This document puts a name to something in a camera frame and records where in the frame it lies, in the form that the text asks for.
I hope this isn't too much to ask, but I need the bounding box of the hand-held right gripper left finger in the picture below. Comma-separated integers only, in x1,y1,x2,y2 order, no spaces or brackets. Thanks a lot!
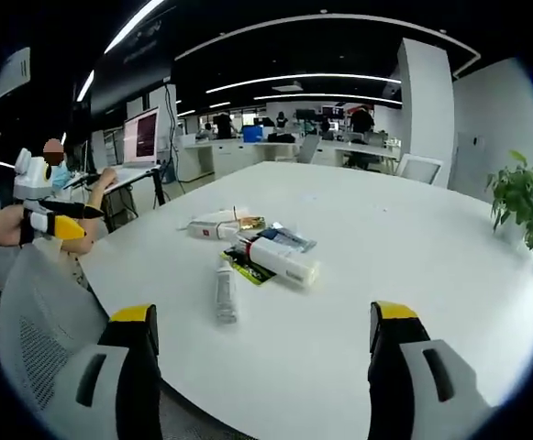
40,302,164,440

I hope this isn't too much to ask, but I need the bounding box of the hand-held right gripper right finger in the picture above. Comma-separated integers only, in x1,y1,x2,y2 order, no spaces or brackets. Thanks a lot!
367,300,501,440

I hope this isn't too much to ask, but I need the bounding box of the white skincare product box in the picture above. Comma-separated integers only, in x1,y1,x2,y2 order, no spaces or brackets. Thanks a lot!
187,219,240,241

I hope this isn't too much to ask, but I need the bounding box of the clear skincare tube bottle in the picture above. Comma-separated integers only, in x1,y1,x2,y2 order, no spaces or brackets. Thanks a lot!
214,264,240,325

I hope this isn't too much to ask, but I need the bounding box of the gold skincare packet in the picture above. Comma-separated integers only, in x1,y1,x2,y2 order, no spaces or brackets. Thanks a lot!
237,214,268,231

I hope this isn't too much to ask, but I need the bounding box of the white skincare bottle red band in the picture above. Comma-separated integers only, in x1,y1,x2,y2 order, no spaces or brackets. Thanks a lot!
246,236,321,290

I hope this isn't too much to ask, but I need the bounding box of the black green skincare packet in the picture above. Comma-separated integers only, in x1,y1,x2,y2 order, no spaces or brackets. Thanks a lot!
220,244,277,288

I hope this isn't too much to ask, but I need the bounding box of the dark blue skincare sachet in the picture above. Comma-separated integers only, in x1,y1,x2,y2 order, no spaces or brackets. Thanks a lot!
255,222,318,254

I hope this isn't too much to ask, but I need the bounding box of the blue storage box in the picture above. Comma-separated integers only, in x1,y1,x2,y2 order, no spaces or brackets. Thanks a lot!
241,124,265,144

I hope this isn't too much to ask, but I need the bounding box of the white side desk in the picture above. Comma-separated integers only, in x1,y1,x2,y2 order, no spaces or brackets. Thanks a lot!
62,163,162,222

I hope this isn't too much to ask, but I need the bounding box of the grey mesh office chair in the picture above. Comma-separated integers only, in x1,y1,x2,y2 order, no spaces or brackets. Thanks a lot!
0,248,112,416

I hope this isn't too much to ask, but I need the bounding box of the white computer monitor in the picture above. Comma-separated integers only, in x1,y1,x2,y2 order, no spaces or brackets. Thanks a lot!
122,105,161,167

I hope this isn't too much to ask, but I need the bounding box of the long white office counter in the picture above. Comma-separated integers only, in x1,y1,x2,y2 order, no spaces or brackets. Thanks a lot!
176,137,400,178

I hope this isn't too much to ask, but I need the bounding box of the white chair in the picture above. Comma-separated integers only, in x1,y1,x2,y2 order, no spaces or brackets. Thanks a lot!
395,153,446,187

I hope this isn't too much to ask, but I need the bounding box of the green potted plant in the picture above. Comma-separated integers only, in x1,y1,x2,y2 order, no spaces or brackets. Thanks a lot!
485,149,533,251

